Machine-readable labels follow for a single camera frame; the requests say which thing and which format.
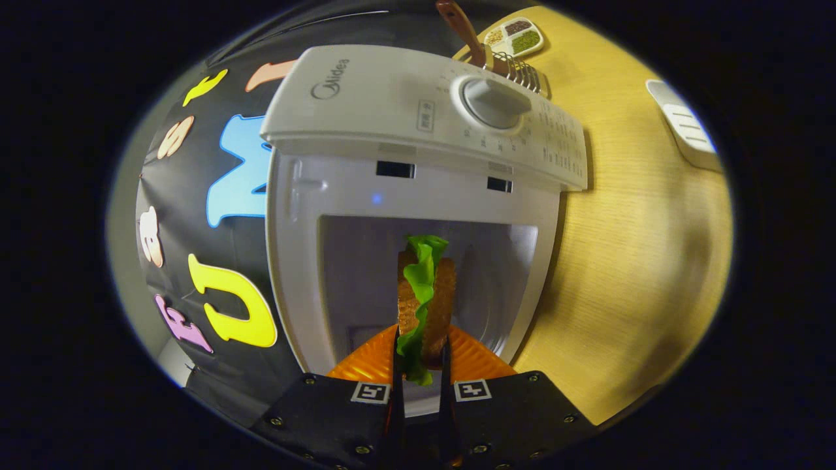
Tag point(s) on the white divided bean plate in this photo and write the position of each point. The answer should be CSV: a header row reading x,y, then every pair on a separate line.
x,y
516,36

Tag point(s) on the white microwave oven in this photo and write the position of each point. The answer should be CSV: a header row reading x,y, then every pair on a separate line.
x,y
392,111

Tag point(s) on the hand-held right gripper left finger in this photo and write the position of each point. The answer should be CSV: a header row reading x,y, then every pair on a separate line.
x,y
346,424

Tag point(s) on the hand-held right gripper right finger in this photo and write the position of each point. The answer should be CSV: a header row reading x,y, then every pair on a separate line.
x,y
509,424

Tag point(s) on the lettuce toast sandwich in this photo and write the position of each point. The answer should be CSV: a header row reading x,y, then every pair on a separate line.
x,y
424,287

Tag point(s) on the small white rectangular dish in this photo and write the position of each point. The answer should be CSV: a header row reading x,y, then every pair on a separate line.
x,y
686,124

